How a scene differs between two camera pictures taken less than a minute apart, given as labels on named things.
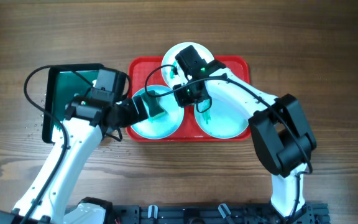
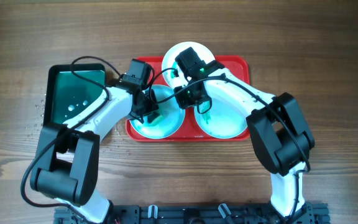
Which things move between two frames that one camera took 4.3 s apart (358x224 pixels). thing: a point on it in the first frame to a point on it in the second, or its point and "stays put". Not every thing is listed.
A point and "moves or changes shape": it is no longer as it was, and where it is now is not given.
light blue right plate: (225, 119) stays put
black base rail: (315, 213) stays put
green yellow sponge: (154, 108) moves or changes shape
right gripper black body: (184, 97) stays put
